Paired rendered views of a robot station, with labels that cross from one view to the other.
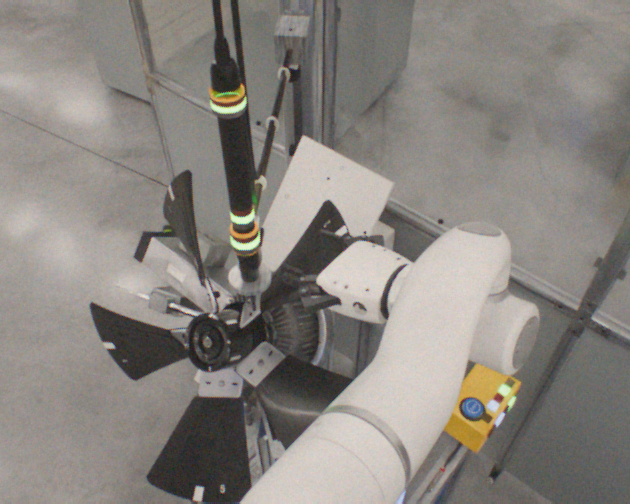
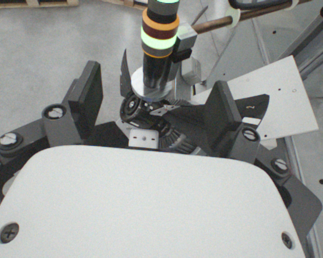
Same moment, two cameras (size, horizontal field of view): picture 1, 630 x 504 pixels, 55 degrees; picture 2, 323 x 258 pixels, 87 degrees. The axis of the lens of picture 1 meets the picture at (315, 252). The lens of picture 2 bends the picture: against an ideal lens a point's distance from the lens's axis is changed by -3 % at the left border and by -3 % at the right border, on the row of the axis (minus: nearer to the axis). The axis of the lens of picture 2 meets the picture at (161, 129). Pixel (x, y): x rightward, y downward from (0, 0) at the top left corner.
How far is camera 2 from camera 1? 0.74 m
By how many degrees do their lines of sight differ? 25
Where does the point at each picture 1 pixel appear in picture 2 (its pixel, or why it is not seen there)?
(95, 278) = not seen: hidden behind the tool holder
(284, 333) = (172, 137)
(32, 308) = not seen: hidden behind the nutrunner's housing
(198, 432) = (104, 135)
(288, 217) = (237, 90)
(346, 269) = (103, 234)
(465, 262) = not seen: outside the picture
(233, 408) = (123, 142)
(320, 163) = (284, 78)
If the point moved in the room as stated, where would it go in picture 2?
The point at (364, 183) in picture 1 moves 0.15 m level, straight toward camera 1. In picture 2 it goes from (298, 110) to (264, 133)
